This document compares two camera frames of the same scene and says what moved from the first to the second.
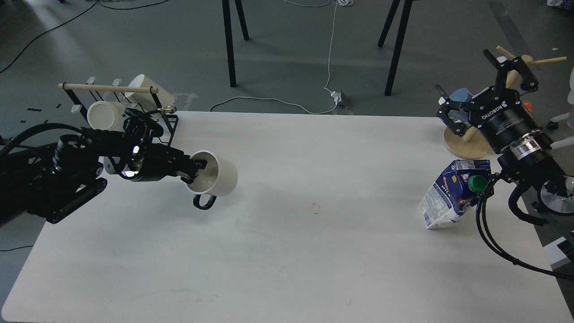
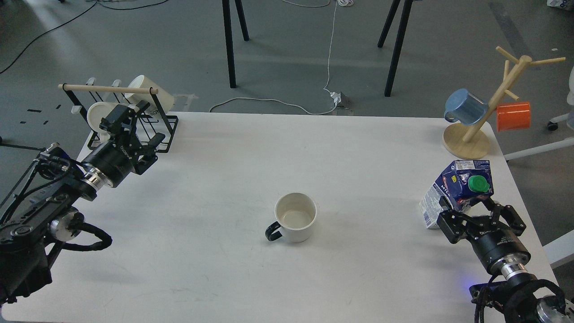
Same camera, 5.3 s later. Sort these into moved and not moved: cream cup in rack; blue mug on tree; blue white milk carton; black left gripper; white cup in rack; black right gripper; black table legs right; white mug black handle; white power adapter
Moved: black left gripper; black right gripper; white mug black handle
Not moved: cream cup in rack; white power adapter; blue white milk carton; white cup in rack; blue mug on tree; black table legs right
